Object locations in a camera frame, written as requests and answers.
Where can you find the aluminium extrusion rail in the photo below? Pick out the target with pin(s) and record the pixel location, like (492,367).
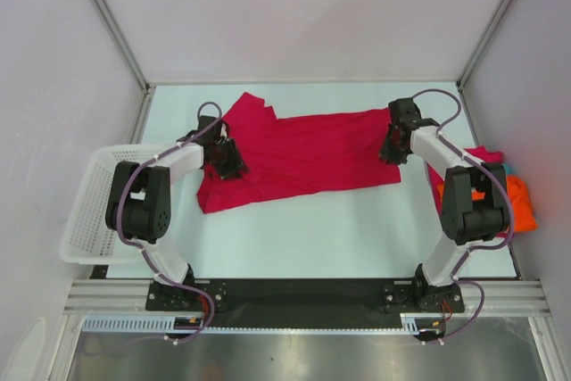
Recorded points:
(507,299)

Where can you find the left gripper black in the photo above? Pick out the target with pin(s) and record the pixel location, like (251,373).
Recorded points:
(236,163)

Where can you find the crimson red t shirt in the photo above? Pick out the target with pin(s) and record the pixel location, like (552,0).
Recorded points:
(303,155)

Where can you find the folded orange t shirt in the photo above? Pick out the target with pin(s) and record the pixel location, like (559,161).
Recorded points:
(519,197)

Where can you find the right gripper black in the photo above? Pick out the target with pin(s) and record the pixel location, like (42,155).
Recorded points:
(385,153)

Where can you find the folded teal t shirt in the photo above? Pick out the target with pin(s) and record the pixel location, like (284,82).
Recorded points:
(509,170)

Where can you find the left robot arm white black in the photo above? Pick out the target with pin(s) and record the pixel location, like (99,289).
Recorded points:
(139,203)

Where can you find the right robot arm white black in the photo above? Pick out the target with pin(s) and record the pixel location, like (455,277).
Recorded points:
(442,267)

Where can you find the white perforated plastic basket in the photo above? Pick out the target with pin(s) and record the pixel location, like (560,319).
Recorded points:
(86,239)

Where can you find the folded magenta t shirt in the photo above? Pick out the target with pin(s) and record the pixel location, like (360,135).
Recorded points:
(486,155)

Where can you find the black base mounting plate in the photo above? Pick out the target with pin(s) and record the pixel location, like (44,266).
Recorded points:
(333,303)

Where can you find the white slotted cable duct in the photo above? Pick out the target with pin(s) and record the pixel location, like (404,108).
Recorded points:
(170,325)

